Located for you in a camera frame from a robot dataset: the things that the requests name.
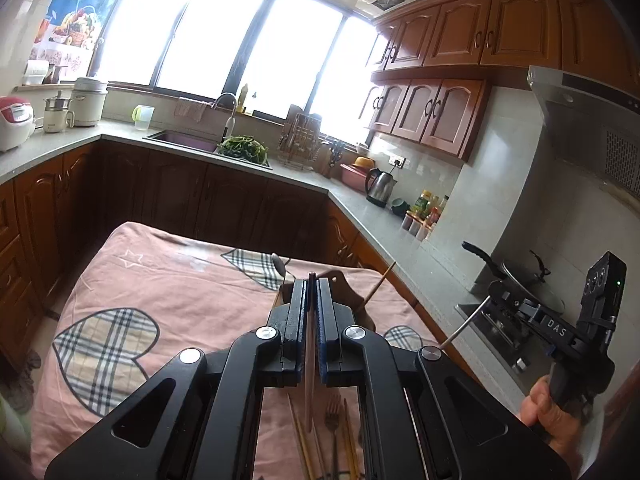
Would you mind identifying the gas stove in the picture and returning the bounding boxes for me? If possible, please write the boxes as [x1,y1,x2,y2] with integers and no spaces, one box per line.
[455,300,556,376]

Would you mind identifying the large white rice cooker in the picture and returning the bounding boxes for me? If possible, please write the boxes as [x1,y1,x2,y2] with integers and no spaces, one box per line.
[71,77,109,127]

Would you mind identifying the wall poster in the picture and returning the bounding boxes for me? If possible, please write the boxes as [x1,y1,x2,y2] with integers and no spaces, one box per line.
[27,0,138,63]

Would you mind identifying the kitchen window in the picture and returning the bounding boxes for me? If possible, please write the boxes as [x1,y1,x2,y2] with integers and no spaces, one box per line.
[95,0,396,126]

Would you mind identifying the kitchen faucet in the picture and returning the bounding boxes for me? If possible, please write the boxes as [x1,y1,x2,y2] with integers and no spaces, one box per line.
[212,92,238,143]

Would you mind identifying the dark spoon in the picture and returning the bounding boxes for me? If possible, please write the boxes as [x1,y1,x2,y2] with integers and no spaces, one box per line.
[270,254,290,286]

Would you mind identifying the wooden upper cabinets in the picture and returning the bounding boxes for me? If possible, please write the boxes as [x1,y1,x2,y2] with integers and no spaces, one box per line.
[367,0,640,161]

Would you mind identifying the green leafy vegetables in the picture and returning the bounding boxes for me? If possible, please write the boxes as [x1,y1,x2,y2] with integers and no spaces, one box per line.
[218,135,269,165]

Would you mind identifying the metal chopstick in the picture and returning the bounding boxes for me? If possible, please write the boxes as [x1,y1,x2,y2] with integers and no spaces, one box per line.
[439,295,491,348]

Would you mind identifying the wooden utensil holder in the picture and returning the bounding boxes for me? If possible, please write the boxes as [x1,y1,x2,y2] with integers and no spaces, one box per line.
[272,269,383,333]

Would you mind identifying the paper towel roll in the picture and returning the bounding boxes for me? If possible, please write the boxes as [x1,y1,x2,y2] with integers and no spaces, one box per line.
[22,60,49,86]

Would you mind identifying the pink basin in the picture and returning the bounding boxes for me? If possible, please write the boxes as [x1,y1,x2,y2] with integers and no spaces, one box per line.
[340,162,373,193]

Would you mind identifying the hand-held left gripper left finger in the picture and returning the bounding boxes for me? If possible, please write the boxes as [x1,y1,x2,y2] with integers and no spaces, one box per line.
[44,278,308,480]

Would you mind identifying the small cream electric pot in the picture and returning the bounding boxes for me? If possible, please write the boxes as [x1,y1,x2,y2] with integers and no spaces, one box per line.
[42,91,76,133]

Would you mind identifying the wooden cabinets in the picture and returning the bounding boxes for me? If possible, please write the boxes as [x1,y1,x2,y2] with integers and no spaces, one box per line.
[0,140,451,361]
[367,0,640,161]

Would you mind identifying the metal fork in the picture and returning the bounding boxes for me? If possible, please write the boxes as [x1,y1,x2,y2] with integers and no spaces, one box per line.
[324,393,343,480]

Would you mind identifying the person's right hand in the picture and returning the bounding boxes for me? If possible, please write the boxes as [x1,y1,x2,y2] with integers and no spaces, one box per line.
[519,377,586,463]

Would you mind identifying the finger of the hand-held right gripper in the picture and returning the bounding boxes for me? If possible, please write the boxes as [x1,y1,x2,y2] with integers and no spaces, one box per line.
[482,305,532,349]
[488,282,539,322]

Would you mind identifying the dark cloth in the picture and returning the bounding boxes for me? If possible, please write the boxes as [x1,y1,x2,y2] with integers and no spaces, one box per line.
[0,350,42,413]

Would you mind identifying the black wok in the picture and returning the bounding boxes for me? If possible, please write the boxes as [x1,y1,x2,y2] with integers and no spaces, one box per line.
[461,241,571,321]

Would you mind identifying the pink printed tablecloth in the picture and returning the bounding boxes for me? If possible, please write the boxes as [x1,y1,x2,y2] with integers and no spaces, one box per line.
[31,221,481,480]

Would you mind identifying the group of condiment bottles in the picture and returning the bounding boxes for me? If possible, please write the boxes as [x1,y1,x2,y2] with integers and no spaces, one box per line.
[402,189,450,241]

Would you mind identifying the metal dish rack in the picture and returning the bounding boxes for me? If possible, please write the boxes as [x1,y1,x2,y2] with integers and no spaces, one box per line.
[276,105,321,171]

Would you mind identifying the pink dishcloth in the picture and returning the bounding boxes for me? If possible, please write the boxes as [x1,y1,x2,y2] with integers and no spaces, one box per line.
[174,97,211,122]

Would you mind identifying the green measuring cup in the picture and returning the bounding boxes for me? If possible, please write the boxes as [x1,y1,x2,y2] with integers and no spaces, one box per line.
[131,105,153,133]

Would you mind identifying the steel range hood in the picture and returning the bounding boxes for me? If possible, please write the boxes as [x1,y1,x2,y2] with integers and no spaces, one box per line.
[525,65,640,196]

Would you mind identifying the kitchen sink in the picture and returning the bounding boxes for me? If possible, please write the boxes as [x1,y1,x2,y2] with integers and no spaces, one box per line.
[144,129,273,168]

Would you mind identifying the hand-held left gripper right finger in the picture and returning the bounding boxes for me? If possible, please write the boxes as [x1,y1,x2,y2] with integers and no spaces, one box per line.
[315,278,573,480]

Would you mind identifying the pink white rice cooker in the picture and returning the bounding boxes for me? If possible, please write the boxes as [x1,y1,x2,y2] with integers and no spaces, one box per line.
[0,96,37,153]

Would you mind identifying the steel electric kettle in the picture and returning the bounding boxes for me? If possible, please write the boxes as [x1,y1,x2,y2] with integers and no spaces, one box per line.
[364,167,398,209]

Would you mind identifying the wooden lower cabinets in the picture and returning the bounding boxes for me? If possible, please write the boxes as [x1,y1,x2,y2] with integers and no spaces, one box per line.
[0,140,451,361]

